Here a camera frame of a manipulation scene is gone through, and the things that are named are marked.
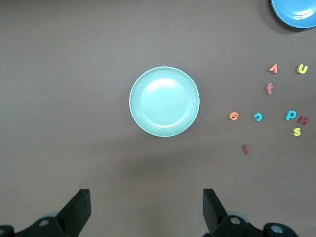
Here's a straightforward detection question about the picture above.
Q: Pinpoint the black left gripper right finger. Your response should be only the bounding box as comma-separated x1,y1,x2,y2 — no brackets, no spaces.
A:
203,189,300,237

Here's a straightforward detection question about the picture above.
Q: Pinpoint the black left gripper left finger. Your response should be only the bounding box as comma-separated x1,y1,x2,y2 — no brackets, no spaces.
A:
0,189,91,237

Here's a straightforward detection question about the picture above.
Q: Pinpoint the light green plate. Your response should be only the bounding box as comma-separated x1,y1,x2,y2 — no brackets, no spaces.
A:
129,66,200,138

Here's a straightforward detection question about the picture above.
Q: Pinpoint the blue plate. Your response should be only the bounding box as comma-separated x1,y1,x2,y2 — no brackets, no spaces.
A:
270,0,316,29

